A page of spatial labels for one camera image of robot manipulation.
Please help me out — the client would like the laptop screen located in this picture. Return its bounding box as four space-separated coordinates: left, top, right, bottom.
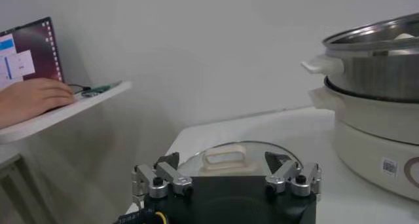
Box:
0 16 65 90

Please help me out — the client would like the green handled knife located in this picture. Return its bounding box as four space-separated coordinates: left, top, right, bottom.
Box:
81 80 122 98

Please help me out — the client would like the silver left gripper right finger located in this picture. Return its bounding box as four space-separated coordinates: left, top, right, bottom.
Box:
264 151 323 202

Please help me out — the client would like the thin black desk cable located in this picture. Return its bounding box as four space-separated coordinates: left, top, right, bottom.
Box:
67 83 92 94

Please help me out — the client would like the cream electric cooker pot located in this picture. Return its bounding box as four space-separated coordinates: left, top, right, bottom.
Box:
309 77 419 202

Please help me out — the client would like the stainless steel steamer basket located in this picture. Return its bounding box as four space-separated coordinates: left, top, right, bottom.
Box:
301 12 419 103

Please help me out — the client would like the glass lid with cream handle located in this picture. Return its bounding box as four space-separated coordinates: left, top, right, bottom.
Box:
176 141 304 177

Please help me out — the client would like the bare person hand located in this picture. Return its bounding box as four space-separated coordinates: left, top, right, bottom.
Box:
0 77 75 130

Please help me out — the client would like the white side table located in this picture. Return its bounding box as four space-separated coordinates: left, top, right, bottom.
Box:
0 80 133 224

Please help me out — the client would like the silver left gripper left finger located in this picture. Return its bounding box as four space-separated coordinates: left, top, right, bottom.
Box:
130 151 194 210

